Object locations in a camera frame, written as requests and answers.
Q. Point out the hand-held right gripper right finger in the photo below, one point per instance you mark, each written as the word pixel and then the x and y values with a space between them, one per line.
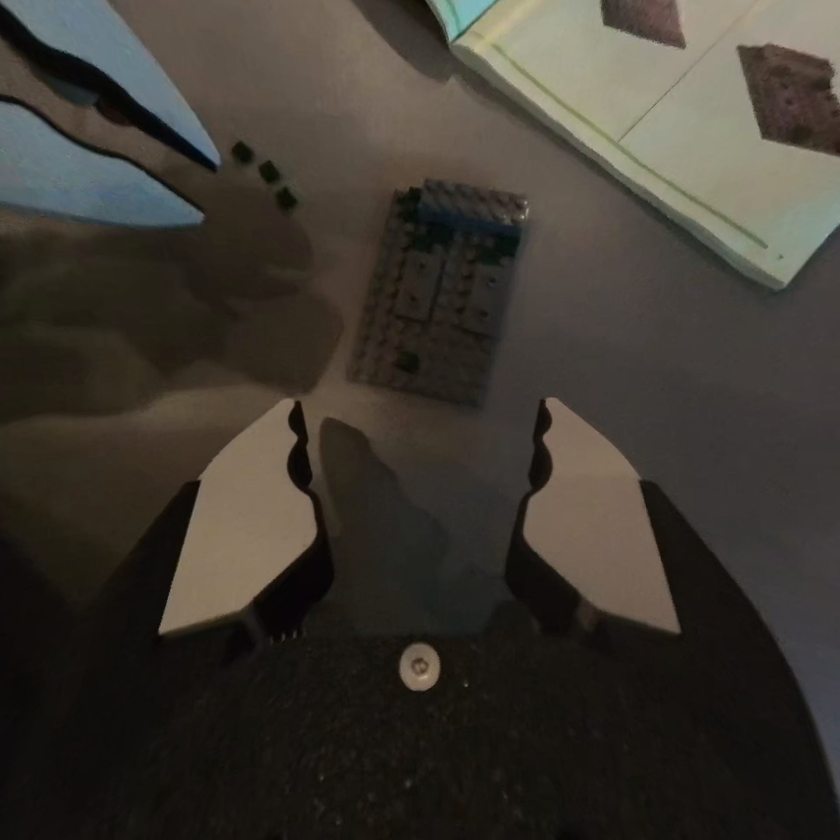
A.
pixel 590 525

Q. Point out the small dark building brick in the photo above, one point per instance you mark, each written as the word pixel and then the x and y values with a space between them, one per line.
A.
pixel 241 151
pixel 287 198
pixel 269 172

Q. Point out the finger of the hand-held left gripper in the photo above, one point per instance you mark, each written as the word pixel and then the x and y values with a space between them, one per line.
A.
pixel 111 59
pixel 72 177

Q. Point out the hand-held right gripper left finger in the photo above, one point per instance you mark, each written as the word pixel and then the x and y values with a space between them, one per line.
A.
pixel 236 525

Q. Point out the grey brick baseplate build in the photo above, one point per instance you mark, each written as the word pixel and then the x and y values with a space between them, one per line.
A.
pixel 433 308

